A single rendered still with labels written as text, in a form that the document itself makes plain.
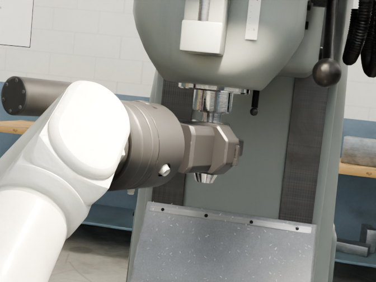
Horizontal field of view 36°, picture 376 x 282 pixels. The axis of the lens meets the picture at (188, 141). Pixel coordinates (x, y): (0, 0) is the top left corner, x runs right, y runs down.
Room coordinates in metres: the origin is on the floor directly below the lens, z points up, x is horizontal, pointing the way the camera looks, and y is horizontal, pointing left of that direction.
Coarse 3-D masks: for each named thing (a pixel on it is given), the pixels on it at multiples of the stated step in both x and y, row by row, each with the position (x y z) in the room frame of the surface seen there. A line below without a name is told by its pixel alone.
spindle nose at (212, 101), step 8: (200, 96) 0.68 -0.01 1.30; (208, 96) 0.67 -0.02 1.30; (216, 96) 0.67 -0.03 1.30; (224, 96) 0.67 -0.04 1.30; (232, 96) 0.68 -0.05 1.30; (192, 104) 0.69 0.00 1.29; (200, 104) 0.67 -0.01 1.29; (208, 104) 0.67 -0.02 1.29; (216, 104) 0.67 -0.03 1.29; (224, 104) 0.67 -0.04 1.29; (232, 104) 0.69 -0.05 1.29; (224, 112) 0.68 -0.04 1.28
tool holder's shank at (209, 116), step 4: (204, 112) 0.69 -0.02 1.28; (208, 112) 0.68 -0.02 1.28; (212, 112) 0.68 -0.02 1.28; (216, 112) 0.68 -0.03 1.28; (204, 116) 0.69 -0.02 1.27; (208, 116) 0.68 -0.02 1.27; (212, 116) 0.68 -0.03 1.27; (216, 116) 0.68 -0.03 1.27; (220, 116) 0.69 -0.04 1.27; (204, 120) 0.69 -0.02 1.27; (208, 120) 0.68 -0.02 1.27; (212, 120) 0.68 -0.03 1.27; (216, 120) 0.68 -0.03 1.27
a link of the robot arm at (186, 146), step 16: (160, 112) 0.57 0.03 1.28; (160, 128) 0.55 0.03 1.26; (176, 128) 0.57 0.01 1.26; (192, 128) 0.60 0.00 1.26; (208, 128) 0.62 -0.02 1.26; (224, 128) 0.63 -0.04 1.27; (160, 144) 0.55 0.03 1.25; (176, 144) 0.57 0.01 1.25; (192, 144) 0.59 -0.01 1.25; (208, 144) 0.61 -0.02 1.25; (224, 144) 0.62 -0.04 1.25; (160, 160) 0.55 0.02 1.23; (176, 160) 0.57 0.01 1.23; (192, 160) 0.59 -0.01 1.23; (208, 160) 0.62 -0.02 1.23; (224, 160) 0.62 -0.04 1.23; (160, 176) 0.56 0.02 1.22; (128, 192) 0.58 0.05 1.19
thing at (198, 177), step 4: (196, 176) 0.68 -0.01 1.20; (200, 176) 0.68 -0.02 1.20; (204, 176) 0.68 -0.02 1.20; (208, 176) 0.68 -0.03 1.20; (212, 176) 0.68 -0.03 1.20; (216, 176) 0.69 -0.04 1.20; (196, 180) 0.69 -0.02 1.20; (200, 180) 0.68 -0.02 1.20; (204, 180) 0.68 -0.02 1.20; (208, 180) 0.68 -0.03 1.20; (212, 180) 0.68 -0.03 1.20
